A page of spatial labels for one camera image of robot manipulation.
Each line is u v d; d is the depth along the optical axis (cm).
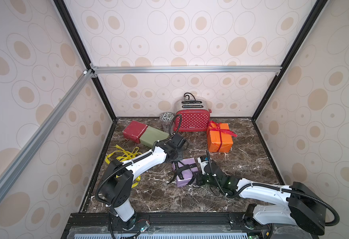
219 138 95
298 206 41
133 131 103
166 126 112
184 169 83
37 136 56
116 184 44
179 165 85
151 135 101
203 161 74
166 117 117
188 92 107
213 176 61
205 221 75
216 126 100
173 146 67
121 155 98
